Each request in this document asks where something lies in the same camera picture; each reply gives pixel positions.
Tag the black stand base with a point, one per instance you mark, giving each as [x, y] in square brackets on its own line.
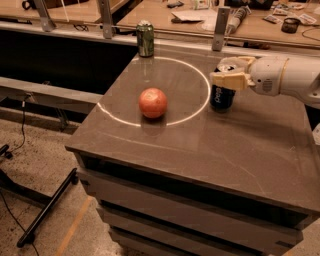
[44, 201]

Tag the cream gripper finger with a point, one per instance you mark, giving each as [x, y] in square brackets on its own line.
[236, 64]
[232, 81]

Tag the grey metal bracket middle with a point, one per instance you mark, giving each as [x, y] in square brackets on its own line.
[106, 16]

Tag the grey metal bracket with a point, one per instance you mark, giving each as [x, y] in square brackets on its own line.
[46, 22]
[220, 28]
[106, 16]

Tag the blue pepsi can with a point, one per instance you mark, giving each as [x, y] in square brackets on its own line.
[221, 99]

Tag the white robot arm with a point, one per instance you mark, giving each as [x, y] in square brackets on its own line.
[301, 80]

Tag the black white handheld tool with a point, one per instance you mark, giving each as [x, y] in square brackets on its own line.
[237, 19]

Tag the dark round jar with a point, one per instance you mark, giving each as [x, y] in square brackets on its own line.
[290, 25]

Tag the grey metal bracket right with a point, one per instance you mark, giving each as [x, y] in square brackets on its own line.
[220, 28]

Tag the grey metal bracket left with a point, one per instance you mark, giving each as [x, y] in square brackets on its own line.
[46, 22]

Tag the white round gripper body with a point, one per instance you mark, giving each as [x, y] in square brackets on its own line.
[266, 76]

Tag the grey drawer cabinet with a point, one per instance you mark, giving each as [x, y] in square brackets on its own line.
[196, 182]

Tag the black phone on desk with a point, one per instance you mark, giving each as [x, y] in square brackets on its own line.
[175, 4]

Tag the red apple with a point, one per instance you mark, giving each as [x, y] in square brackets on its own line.
[152, 103]

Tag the green soda can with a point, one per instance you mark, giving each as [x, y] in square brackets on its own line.
[145, 38]

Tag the white papers on desk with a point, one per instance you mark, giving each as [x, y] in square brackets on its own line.
[206, 15]

